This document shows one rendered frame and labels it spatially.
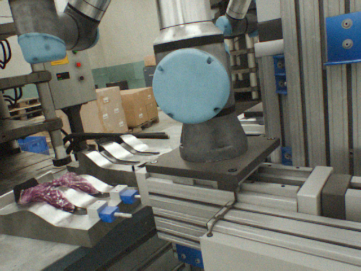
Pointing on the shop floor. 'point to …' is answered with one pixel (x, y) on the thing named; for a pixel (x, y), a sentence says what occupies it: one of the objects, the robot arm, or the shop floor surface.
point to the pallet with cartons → (139, 108)
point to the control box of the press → (72, 89)
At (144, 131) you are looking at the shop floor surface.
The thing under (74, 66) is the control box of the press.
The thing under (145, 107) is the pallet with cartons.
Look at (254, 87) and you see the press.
